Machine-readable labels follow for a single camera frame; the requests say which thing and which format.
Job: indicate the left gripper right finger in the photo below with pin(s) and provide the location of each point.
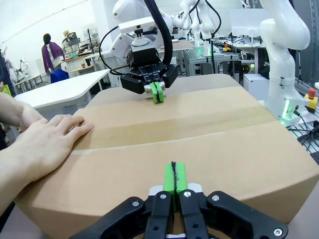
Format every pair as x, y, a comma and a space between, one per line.
207, 219

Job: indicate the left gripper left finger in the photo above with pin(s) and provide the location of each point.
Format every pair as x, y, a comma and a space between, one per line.
149, 219

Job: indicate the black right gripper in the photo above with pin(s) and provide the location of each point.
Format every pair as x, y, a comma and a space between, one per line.
145, 61

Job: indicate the brown cardboard box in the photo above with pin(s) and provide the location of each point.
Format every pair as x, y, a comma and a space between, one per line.
224, 154

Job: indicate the person's right forearm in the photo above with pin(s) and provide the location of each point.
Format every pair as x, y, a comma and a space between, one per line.
7, 174

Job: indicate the person's left forearm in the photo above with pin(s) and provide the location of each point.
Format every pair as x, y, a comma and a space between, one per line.
10, 109

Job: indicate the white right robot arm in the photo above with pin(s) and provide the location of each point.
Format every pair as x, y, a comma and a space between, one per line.
281, 37

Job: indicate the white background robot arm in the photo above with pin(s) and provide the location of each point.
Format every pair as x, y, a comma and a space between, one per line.
207, 20
188, 17

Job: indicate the person's right hand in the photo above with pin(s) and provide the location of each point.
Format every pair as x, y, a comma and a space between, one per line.
49, 144

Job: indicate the person's left hand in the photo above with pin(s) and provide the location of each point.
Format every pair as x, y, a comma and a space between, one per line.
31, 118

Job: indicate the brown tape strip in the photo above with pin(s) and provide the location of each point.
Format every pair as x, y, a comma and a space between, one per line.
174, 127

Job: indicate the grey aluminium work bench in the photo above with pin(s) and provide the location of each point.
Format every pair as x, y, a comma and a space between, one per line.
211, 58

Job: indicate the small brown cup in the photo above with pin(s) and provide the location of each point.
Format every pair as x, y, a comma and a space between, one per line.
83, 65

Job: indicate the blue cloth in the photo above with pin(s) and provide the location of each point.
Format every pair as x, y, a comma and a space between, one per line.
59, 76

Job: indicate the white rounded table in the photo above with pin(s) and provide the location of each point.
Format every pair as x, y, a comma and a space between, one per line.
59, 92

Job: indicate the beige headed mannequin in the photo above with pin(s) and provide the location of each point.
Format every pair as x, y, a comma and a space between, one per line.
66, 37

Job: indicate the white cabinet box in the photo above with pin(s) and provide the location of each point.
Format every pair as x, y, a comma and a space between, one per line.
255, 85

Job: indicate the mannequin with purple shawl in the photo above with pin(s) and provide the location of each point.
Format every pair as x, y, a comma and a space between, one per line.
51, 52

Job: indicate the aluminium profile base table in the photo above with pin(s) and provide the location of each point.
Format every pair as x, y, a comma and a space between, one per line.
304, 132

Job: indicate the neon yellow garment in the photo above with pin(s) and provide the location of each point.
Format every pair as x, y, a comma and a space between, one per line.
5, 90

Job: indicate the red emergency stop button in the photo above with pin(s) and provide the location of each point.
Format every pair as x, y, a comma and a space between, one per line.
311, 95

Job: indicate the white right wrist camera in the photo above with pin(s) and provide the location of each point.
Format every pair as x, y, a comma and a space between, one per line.
136, 25

